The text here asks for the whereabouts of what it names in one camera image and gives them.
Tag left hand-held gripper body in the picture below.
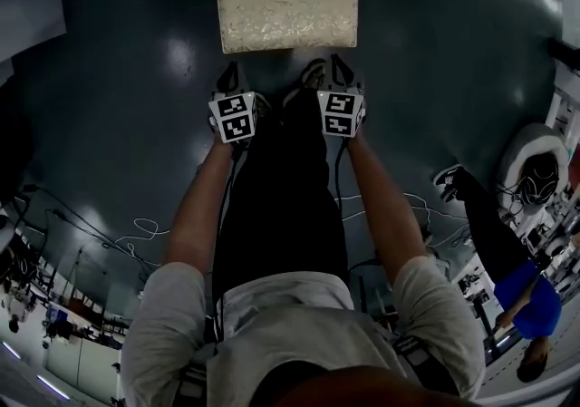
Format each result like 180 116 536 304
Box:
207 65 260 145

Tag black harness strap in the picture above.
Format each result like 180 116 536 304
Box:
391 334 459 393
177 314 224 400

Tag person's left shoe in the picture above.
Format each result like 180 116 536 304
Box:
254 93 274 121

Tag black floor cable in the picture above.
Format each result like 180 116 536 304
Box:
21 185 160 271

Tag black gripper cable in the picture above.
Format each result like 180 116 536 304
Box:
333 140 347 220

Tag person's right shoe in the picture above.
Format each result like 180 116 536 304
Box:
282 57 328 108

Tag person's left forearm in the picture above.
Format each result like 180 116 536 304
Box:
161 138 237 271

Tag person's grey shirt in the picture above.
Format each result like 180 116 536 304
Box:
119 255 487 407

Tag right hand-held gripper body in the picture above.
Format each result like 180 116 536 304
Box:
315 74 368 140

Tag person's shoe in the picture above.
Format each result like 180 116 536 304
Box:
282 57 328 108
254 93 274 121

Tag white floor cable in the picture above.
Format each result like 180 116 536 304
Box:
333 190 473 254
113 216 172 268

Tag cream floral cushioned stool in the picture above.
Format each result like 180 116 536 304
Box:
214 0 360 55

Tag person's black trousers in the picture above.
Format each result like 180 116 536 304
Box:
211 86 351 302

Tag person's right forearm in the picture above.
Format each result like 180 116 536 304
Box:
345 132 430 280

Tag white fluffy round chair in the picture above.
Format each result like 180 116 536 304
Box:
494 122 571 218

